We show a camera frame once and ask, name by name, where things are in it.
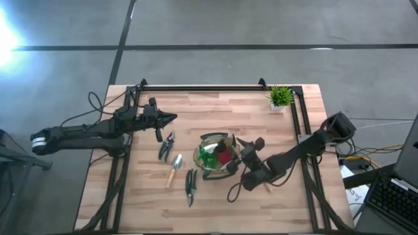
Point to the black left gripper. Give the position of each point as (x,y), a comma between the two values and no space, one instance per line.
(145,119)

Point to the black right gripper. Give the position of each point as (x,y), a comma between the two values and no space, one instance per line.
(249,158)

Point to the red gardening glove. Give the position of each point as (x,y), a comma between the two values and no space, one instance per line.
(224,157)

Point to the beige gardening bag green trim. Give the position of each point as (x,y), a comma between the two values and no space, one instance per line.
(214,135)

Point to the green and white spray bottle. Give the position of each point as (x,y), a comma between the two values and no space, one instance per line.
(209,160)

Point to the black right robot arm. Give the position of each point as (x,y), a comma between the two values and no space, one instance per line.
(294,153)

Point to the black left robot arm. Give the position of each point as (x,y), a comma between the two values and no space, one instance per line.
(81,132)

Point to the green plant in white pot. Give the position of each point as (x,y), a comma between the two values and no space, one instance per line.
(281,96)

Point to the black-bladed green pruning shears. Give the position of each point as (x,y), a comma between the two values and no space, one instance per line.
(190,191)

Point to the white paper sheet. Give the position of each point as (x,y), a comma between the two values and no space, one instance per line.
(357,196)

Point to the black tripod stand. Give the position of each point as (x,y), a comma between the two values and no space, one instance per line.
(19,160)

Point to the black laptop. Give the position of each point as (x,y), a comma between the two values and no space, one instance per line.
(392,199)

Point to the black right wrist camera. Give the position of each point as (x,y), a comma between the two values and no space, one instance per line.
(259,143)

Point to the black frame bracket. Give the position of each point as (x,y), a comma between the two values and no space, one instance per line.
(143,81)
(262,82)

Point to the black aluminium table frame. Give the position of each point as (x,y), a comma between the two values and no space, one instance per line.
(212,88)

